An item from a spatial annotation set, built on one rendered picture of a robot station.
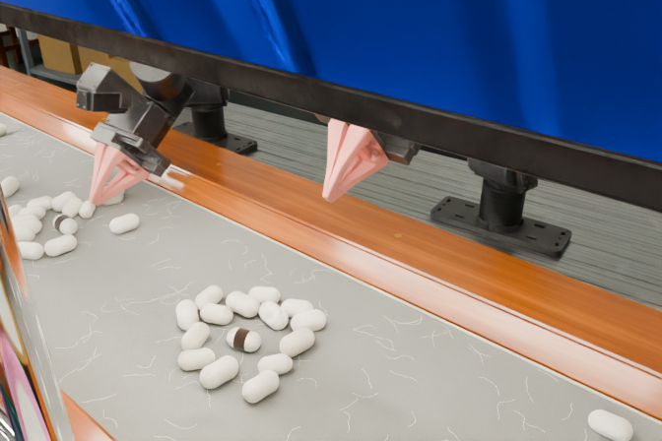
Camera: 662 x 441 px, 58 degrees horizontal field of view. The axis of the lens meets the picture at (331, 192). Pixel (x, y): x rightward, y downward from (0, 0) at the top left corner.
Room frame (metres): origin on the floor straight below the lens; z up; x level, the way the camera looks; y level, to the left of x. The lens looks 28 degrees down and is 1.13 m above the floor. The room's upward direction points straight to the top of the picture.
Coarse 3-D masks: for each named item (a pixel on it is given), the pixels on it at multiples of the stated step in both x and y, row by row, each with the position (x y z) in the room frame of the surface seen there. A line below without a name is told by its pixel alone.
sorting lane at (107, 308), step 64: (64, 192) 0.75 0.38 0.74; (128, 192) 0.75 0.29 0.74; (64, 256) 0.59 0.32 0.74; (128, 256) 0.59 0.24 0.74; (192, 256) 0.59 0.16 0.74; (256, 256) 0.59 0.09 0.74; (64, 320) 0.47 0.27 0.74; (128, 320) 0.47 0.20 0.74; (256, 320) 0.47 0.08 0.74; (384, 320) 0.47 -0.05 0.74; (64, 384) 0.39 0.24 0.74; (128, 384) 0.39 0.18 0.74; (192, 384) 0.39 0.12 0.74; (320, 384) 0.39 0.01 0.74; (384, 384) 0.39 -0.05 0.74; (448, 384) 0.39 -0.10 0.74; (512, 384) 0.39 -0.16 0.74; (576, 384) 0.38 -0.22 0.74
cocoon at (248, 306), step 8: (232, 296) 0.48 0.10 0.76; (240, 296) 0.48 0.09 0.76; (248, 296) 0.48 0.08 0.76; (232, 304) 0.48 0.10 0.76; (240, 304) 0.47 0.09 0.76; (248, 304) 0.47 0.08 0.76; (256, 304) 0.48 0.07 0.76; (240, 312) 0.47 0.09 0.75; (248, 312) 0.47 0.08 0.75; (256, 312) 0.47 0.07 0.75
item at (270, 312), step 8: (264, 304) 0.47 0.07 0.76; (272, 304) 0.47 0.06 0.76; (264, 312) 0.46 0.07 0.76; (272, 312) 0.46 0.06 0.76; (280, 312) 0.46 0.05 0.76; (264, 320) 0.46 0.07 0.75; (272, 320) 0.45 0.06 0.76; (280, 320) 0.45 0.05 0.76; (272, 328) 0.45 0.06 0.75; (280, 328) 0.45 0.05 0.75
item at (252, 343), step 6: (234, 330) 0.43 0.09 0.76; (228, 336) 0.43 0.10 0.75; (252, 336) 0.43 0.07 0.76; (258, 336) 0.43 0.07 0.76; (228, 342) 0.43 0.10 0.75; (246, 342) 0.42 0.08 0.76; (252, 342) 0.42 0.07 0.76; (258, 342) 0.43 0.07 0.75; (246, 348) 0.42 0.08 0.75; (252, 348) 0.42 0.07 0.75
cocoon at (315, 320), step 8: (304, 312) 0.46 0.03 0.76; (312, 312) 0.46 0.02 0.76; (320, 312) 0.46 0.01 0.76; (296, 320) 0.45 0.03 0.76; (304, 320) 0.45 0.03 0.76; (312, 320) 0.45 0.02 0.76; (320, 320) 0.45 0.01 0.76; (296, 328) 0.45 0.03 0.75; (312, 328) 0.45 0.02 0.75; (320, 328) 0.45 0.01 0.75
